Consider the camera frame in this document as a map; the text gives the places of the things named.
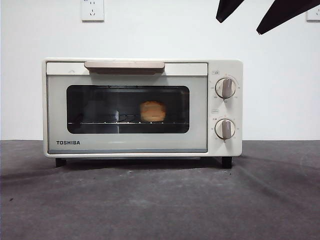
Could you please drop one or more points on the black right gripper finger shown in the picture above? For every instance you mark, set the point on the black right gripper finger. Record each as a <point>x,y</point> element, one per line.
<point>228,10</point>
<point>290,12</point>

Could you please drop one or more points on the golden bread loaf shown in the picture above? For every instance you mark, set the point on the golden bread loaf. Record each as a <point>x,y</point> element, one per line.
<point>153,111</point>

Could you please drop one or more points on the cream oven knob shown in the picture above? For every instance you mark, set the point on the cream oven knob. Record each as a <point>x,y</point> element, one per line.
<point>226,87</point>
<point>225,128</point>

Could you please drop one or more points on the cream Toshiba toaster oven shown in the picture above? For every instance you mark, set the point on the cream Toshiba toaster oven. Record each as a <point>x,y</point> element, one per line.
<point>236,110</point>

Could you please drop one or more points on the white wall socket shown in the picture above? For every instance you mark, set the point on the white wall socket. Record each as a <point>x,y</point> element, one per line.
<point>314,17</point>
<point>92,10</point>

